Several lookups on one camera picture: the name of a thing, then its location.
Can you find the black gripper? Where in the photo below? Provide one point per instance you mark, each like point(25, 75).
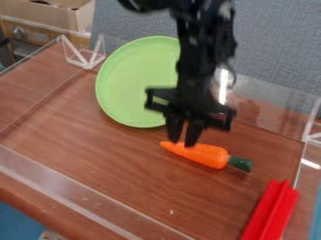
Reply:
point(191, 103)

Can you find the red plastic bracket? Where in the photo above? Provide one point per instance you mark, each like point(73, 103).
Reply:
point(272, 213)

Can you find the green plastic plate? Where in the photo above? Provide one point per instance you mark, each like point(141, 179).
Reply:
point(140, 65)

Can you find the clear acrylic tray wall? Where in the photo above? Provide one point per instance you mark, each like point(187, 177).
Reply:
point(98, 181)

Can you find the cardboard box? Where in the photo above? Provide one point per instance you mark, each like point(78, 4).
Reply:
point(65, 14)

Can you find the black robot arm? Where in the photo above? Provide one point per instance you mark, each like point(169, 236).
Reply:
point(208, 47)

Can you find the orange toy carrot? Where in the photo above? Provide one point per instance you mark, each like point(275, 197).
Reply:
point(208, 155)

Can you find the wooden shelf unit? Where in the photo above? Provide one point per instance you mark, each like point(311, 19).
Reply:
point(29, 36)

